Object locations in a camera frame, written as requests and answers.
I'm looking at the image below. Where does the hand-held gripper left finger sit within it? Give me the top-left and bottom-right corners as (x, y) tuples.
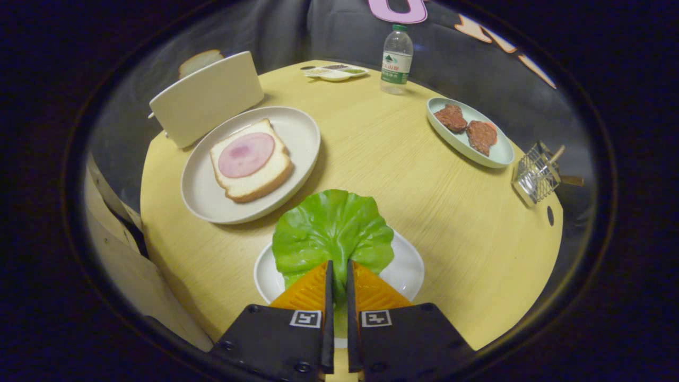
(210, 260), (335, 382)

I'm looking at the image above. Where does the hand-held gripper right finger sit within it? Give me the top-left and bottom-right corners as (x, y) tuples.
(347, 260), (475, 382)

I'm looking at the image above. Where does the green lettuce leaf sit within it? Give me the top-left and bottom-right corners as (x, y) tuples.
(272, 189), (395, 340)

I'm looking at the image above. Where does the toasted bread slice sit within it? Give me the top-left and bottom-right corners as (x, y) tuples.
(178, 49), (224, 80)

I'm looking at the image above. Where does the small white plate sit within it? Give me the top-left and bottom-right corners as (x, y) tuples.
(254, 231), (425, 348)

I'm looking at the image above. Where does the round beige plate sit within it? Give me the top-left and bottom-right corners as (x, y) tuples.
(180, 106), (321, 224)

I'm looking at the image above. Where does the white bread slice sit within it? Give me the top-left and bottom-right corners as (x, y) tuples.
(210, 119), (293, 203)

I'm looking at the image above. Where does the pink ham slice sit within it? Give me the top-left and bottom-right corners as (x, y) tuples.
(218, 133), (275, 179)

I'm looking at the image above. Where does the light blue plate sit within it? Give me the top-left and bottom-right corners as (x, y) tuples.
(426, 97), (515, 169)

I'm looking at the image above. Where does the brown meat piece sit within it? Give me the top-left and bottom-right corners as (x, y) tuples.
(466, 120), (498, 157)
(434, 104), (468, 133)

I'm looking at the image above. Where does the thin wooden stick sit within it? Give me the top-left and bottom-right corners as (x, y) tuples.
(541, 144), (566, 173)

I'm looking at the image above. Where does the white toaster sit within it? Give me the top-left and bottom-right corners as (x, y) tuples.
(149, 51), (265, 149)

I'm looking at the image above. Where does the white divided seasoning dish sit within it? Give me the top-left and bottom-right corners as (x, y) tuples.
(303, 64), (369, 82)

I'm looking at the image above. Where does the clear water bottle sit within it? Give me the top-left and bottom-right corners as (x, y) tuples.
(380, 24), (414, 95)

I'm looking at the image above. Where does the black backdrop cloth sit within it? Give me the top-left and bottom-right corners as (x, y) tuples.
(90, 0), (600, 229)

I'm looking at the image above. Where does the light wooden frame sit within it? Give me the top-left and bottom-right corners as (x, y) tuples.
(85, 154), (214, 352)

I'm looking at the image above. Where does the metal wire basket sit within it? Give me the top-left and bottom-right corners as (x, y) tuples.
(511, 142), (562, 206)

